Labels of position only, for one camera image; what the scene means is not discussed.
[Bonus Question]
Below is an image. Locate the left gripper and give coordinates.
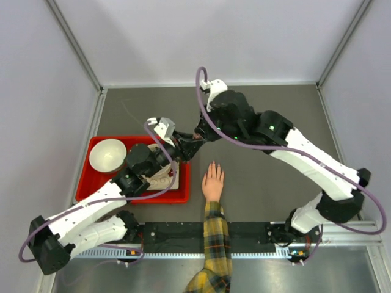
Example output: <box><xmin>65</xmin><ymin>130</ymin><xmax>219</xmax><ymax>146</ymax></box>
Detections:
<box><xmin>145</xmin><ymin>131</ymin><xmax>205</xmax><ymax>178</ymax></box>

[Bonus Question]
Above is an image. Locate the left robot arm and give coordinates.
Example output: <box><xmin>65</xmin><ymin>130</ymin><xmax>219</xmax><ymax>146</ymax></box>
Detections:
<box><xmin>27</xmin><ymin>132</ymin><xmax>204</xmax><ymax>275</ymax></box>

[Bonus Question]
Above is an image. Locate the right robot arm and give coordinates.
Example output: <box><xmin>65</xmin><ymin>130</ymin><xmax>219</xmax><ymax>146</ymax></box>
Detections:
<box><xmin>195</xmin><ymin>87</ymin><xmax>371</xmax><ymax>242</ymax></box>

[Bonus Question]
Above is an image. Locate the yellow plaid sleeve forearm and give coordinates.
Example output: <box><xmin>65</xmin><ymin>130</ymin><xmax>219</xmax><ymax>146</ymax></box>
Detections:
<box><xmin>184</xmin><ymin>202</ymin><xmax>233</xmax><ymax>292</ymax></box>

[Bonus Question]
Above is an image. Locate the mannequin hand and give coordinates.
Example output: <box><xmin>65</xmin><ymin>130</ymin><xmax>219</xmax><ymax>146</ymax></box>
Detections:
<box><xmin>201</xmin><ymin>161</ymin><xmax>225</xmax><ymax>202</ymax></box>

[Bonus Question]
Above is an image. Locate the cream cup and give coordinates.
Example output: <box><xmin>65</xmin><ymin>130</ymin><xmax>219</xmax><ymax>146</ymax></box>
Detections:
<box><xmin>148</xmin><ymin>143</ymin><xmax>173</xmax><ymax>179</ymax></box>

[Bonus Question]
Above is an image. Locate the floral square plate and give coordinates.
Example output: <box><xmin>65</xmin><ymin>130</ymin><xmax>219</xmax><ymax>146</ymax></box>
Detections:
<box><xmin>144</xmin><ymin>161</ymin><xmax>180</xmax><ymax>190</ymax></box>

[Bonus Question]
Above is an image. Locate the white bowl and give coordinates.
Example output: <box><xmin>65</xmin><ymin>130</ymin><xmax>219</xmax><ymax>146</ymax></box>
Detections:
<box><xmin>89</xmin><ymin>139</ymin><xmax>127</xmax><ymax>173</ymax></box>

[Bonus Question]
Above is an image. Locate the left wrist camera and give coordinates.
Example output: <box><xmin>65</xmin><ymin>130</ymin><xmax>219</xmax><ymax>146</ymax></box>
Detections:
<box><xmin>147</xmin><ymin>117</ymin><xmax>175</xmax><ymax>147</ymax></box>

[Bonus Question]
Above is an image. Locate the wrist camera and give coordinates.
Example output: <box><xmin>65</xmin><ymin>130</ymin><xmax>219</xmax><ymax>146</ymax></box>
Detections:
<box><xmin>147</xmin><ymin>117</ymin><xmax>175</xmax><ymax>147</ymax></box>
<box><xmin>200</xmin><ymin>79</ymin><xmax>228</xmax><ymax>112</ymax></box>

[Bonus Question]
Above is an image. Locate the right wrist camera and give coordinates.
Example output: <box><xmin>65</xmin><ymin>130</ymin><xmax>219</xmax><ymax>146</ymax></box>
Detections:
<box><xmin>200</xmin><ymin>79</ymin><xmax>228</xmax><ymax>112</ymax></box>

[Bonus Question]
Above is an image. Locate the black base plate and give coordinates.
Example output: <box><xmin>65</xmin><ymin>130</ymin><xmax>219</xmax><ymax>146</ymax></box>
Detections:
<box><xmin>103</xmin><ymin>221</ymin><xmax>322</xmax><ymax>253</ymax></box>

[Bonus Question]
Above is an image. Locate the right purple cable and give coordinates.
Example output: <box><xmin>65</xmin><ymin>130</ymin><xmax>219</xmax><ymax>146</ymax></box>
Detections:
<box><xmin>195</xmin><ymin>66</ymin><xmax>387</xmax><ymax>266</ymax></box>

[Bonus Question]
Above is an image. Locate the purple cable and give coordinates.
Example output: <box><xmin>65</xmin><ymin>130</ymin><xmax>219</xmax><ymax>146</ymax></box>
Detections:
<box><xmin>195</xmin><ymin>66</ymin><xmax>387</xmax><ymax>266</ymax></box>
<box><xmin>18</xmin><ymin>118</ymin><xmax>178</xmax><ymax>266</ymax></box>

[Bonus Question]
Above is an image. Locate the aluminium frame rail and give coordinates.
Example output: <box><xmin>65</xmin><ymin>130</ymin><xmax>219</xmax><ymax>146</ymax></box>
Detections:
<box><xmin>70</xmin><ymin>220</ymin><xmax>381</xmax><ymax>261</ymax></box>

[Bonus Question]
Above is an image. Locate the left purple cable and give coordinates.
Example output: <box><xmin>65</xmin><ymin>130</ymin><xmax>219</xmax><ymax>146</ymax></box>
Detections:
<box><xmin>18</xmin><ymin>118</ymin><xmax>178</xmax><ymax>266</ymax></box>

